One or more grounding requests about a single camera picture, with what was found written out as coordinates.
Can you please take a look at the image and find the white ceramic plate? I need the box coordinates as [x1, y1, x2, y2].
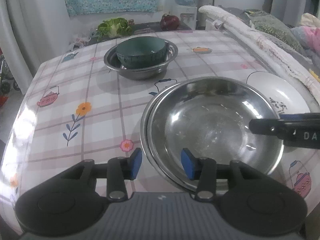
[246, 71, 311, 153]

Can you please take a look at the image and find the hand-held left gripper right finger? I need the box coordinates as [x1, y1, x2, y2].
[181, 147, 266, 202]

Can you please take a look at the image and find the white water dispenser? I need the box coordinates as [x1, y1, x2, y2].
[173, 4, 198, 29]

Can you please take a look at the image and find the green ceramic bowl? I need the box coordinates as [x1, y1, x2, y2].
[115, 37, 169, 69]

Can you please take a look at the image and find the plaid printed tablecloth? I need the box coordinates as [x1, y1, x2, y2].
[0, 29, 320, 233]

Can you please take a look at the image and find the deep steel bowl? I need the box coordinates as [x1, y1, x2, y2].
[103, 38, 179, 81]

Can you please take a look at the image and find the green leaf print pillow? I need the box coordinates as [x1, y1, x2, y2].
[246, 11, 305, 53]

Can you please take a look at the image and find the dark red round vegetable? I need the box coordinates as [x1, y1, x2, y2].
[160, 13, 181, 31]

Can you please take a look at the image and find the white curtain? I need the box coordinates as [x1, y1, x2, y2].
[0, 0, 71, 80]

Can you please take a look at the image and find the pink printed blanket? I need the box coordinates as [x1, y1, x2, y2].
[291, 12, 320, 56]

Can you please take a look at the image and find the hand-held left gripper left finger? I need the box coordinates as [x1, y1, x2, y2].
[60, 147, 143, 202]

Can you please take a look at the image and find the wide shallow steel bowl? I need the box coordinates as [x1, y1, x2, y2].
[146, 78, 285, 181]

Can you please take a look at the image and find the white plastic bag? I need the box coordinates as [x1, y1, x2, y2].
[68, 35, 91, 52]

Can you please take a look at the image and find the large steel bowl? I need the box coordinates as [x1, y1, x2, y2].
[140, 76, 285, 193]

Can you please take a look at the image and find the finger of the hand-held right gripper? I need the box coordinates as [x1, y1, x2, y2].
[278, 113, 320, 123]
[249, 119, 297, 141]

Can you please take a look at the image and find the rolled white quilt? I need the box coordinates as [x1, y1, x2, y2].
[198, 5, 320, 105]

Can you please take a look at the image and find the green leafy cabbage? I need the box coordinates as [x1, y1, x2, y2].
[97, 17, 133, 39]

